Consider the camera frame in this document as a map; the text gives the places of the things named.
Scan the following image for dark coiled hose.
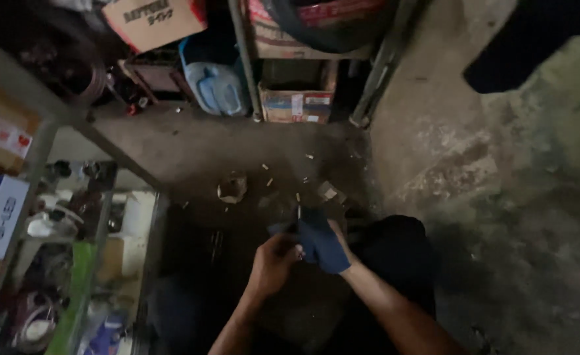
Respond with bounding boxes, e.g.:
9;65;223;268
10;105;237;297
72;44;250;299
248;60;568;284
4;10;108;107

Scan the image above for scattered cigarette butts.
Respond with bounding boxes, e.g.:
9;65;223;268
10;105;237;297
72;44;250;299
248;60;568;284
260;153;316;204

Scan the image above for shelf rack with parts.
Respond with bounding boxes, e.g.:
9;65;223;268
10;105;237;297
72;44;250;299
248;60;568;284
0;30;165;355

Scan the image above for dark stool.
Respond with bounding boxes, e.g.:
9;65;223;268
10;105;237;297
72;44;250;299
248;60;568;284
118;58;197;105

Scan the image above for dark blue cloth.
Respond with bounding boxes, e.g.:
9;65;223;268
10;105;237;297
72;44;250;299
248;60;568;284
267;206;352;275

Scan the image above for blue plastic jerrycan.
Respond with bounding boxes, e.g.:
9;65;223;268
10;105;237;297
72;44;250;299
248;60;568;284
179;35;249;117

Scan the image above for person's left hand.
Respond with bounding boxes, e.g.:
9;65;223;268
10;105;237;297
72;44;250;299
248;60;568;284
246;233;304;300

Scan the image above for crumpled paper scrap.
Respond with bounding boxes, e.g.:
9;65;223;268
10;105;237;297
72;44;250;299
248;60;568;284
217;171;248;204

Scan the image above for person's right hand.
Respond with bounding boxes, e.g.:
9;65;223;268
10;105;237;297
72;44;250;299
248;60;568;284
326;219;356;269

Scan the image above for small cardboard piece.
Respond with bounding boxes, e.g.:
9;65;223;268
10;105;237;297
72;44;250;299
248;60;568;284
318;181;346;203

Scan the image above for brown cardboard box with print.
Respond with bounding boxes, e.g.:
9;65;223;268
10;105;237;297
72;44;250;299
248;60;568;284
102;0;208;54

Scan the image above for metal shelf rack with boxes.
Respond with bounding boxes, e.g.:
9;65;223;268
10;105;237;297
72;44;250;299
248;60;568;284
228;0;419;128

